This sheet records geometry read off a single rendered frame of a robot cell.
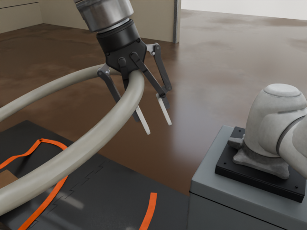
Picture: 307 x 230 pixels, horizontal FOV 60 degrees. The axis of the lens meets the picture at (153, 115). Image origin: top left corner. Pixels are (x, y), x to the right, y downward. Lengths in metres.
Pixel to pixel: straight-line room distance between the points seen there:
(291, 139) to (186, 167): 1.44
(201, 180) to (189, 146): 1.46
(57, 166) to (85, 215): 1.54
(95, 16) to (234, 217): 0.78
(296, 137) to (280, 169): 0.20
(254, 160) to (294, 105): 0.24
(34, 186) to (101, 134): 0.10
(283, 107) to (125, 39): 0.54
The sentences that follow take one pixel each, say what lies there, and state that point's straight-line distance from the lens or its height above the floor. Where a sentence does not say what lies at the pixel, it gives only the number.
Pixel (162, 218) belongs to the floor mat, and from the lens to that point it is 1.82.
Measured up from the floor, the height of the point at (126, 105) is 1.26.
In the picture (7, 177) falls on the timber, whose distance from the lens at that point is 2.16.
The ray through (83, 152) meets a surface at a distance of 0.36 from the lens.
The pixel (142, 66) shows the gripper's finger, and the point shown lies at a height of 1.28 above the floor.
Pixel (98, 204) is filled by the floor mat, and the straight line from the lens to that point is 1.92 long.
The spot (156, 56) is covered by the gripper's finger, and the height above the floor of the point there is 1.29.
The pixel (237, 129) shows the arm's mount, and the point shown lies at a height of 0.84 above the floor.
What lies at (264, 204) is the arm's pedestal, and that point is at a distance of 0.93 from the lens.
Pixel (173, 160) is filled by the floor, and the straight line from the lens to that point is 2.23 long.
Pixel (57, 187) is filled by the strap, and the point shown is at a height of 0.02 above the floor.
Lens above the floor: 1.46
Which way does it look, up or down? 31 degrees down
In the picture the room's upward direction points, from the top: straight up
